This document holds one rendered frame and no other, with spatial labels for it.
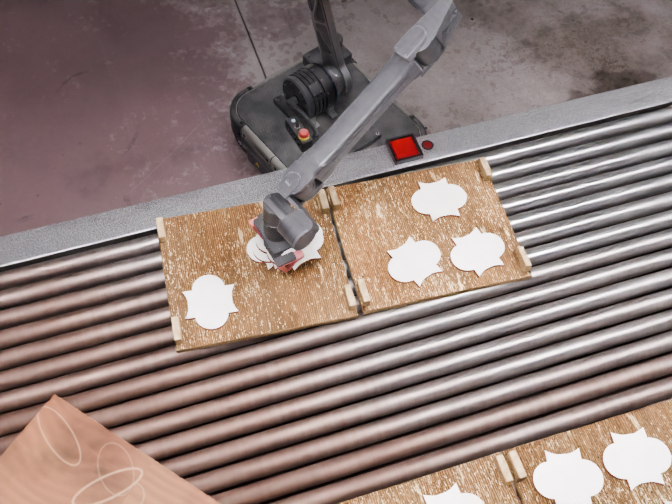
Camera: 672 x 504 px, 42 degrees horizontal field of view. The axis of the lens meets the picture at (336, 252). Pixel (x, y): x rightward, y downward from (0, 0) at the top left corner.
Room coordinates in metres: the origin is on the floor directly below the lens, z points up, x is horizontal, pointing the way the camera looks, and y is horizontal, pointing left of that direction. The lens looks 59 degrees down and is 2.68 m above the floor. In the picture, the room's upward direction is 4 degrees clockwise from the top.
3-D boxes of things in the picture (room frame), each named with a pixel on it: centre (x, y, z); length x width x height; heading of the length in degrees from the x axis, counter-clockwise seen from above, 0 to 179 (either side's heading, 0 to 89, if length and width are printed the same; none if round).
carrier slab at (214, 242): (1.01, 0.19, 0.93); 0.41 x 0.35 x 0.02; 107
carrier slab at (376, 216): (1.14, -0.21, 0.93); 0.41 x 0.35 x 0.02; 108
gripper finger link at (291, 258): (1.00, 0.11, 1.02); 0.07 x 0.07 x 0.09; 34
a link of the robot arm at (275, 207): (1.02, 0.13, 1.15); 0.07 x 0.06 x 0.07; 43
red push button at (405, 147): (1.40, -0.15, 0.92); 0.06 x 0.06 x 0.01; 22
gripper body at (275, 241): (1.03, 0.13, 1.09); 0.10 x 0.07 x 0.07; 34
